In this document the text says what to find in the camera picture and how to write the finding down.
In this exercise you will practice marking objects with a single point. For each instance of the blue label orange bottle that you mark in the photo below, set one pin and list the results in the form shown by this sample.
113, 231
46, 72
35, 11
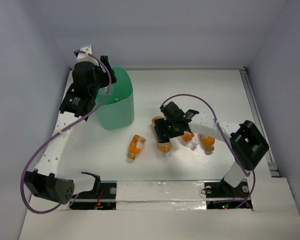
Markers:
165, 146

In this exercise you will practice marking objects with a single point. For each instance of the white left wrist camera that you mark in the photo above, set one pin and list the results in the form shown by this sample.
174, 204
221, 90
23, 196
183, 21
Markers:
84, 55

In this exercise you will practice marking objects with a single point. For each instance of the green plastic bin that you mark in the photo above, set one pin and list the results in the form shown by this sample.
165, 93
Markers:
118, 109

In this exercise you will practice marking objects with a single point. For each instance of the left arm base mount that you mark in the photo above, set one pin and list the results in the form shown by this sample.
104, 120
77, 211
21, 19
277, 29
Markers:
105, 199

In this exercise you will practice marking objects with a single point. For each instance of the orange label clear bottle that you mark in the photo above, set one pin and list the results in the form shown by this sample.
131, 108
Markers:
189, 138

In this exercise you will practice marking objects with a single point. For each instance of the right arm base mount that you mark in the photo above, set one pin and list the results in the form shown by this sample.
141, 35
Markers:
220, 199

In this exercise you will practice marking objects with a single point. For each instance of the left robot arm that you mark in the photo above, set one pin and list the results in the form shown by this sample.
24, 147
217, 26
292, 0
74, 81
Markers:
45, 175

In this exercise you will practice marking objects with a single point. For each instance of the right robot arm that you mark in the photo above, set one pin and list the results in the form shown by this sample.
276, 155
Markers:
244, 140

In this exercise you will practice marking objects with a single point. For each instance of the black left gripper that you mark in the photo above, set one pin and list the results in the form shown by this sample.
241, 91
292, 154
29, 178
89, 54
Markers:
104, 75

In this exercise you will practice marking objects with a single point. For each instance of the small clear black-cap bottle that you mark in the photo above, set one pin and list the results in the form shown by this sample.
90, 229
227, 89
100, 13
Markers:
103, 91

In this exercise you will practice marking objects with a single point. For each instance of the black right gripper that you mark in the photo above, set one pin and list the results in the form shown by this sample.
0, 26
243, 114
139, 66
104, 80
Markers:
160, 124

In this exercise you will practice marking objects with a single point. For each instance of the small orange bottle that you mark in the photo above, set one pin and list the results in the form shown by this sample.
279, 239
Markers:
136, 146
208, 142

